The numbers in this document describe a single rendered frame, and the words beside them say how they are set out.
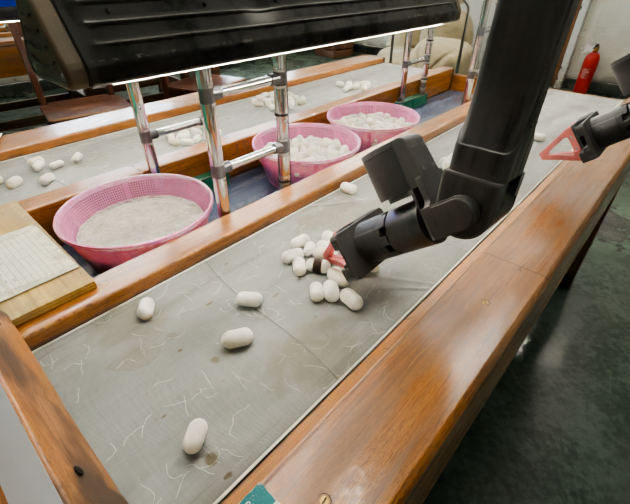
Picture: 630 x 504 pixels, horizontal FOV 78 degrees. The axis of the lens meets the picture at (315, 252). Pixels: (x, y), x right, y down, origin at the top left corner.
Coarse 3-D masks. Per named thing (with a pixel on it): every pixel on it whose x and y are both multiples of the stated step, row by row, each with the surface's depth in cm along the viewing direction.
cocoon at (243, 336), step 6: (234, 330) 47; (240, 330) 47; (246, 330) 47; (222, 336) 47; (228, 336) 46; (234, 336) 46; (240, 336) 47; (246, 336) 47; (252, 336) 47; (222, 342) 47; (228, 342) 46; (234, 342) 46; (240, 342) 47; (246, 342) 47; (228, 348) 47
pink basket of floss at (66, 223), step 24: (96, 192) 76; (120, 192) 79; (144, 192) 81; (168, 192) 82; (192, 192) 80; (72, 216) 71; (72, 240) 68; (168, 240) 62; (96, 264) 65; (120, 264) 63
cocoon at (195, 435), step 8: (192, 424) 38; (200, 424) 38; (192, 432) 37; (200, 432) 37; (184, 440) 37; (192, 440) 36; (200, 440) 37; (184, 448) 36; (192, 448) 36; (200, 448) 37
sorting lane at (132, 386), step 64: (256, 256) 63; (448, 256) 63; (128, 320) 51; (192, 320) 51; (256, 320) 51; (320, 320) 51; (384, 320) 51; (64, 384) 43; (128, 384) 43; (192, 384) 43; (256, 384) 43; (320, 384) 43; (128, 448) 38; (256, 448) 38
